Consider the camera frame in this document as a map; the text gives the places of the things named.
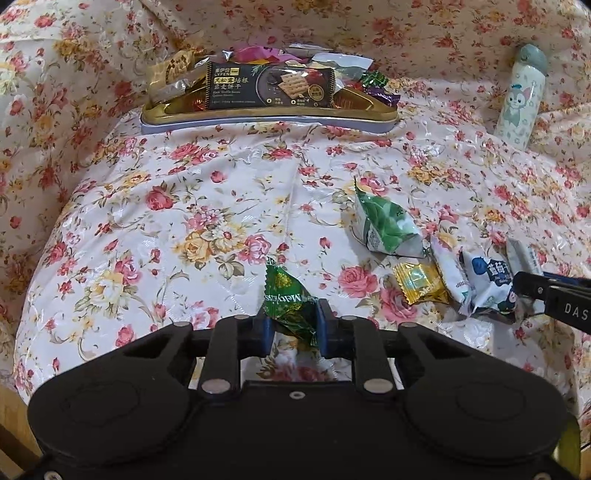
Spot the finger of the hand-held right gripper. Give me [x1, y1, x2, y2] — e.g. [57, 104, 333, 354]
[512, 271, 591, 317]

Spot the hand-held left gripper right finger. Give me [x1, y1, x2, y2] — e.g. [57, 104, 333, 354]
[316, 300, 481, 400]

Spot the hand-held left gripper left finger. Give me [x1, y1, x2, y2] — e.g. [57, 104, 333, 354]
[115, 307, 277, 400]

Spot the dark green candy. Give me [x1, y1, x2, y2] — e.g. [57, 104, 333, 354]
[262, 255, 325, 348]

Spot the blue white snack packet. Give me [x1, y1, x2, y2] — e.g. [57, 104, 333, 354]
[461, 249, 534, 325]

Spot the gold candy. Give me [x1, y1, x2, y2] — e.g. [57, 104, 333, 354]
[394, 262, 451, 306]

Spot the gold tin box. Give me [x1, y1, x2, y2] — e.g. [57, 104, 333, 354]
[141, 95, 400, 136]

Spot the silver snack packet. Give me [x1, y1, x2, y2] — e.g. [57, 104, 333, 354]
[505, 237, 546, 278]

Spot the green white triangular packet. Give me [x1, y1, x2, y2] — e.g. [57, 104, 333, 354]
[352, 176, 426, 258]

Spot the floral sofa cover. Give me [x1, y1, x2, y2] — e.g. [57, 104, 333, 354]
[0, 0, 591, 416]

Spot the white cartoon print bottle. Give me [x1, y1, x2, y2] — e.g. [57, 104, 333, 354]
[493, 43, 549, 151]

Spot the purple foil candy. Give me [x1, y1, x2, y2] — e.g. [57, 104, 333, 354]
[368, 87, 400, 110]

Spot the black cracker packet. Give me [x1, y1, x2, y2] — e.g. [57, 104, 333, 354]
[204, 64, 336, 112]

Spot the clear plastic snack packet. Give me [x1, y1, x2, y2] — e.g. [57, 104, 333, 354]
[313, 52, 375, 83]

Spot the gold brown snack packet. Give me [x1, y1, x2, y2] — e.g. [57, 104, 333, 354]
[147, 49, 211, 100]

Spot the pink candy wrapper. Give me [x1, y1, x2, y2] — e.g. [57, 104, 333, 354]
[230, 45, 288, 66]

